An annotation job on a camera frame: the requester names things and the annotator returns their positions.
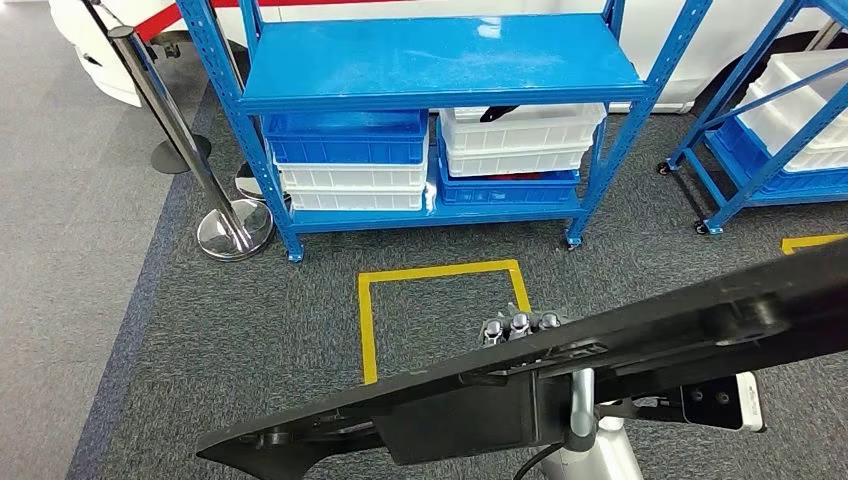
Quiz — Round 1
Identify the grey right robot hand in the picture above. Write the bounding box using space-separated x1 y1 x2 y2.
478 303 598 453

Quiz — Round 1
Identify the black plastic plate holder part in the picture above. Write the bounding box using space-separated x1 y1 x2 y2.
196 238 848 480

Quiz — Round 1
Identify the small black part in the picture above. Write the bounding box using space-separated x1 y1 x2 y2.
478 104 521 124

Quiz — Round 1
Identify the blue metal shelf rack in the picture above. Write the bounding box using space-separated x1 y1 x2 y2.
175 0 713 264

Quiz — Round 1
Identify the yellow floor tape square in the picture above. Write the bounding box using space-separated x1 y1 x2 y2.
357 259 533 387

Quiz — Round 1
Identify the blue wheeled metal rack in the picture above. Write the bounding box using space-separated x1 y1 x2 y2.
655 0 848 236

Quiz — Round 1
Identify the red barrier belt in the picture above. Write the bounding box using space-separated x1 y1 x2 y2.
134 0 425 42

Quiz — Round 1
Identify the white car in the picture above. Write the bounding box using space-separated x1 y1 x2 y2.
47 0 848 114

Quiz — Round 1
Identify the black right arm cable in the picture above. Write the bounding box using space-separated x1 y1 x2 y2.
513 442 564 480

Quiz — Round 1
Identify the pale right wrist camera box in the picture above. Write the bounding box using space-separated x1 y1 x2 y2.
678 370 766 435

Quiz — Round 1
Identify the chrome stanchion post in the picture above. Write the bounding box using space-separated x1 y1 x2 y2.
107 25 275 261
235 160 293 203

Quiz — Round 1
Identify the stanchion post with black base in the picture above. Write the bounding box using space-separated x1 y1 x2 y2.
803 18 844 53
80 0 212 176

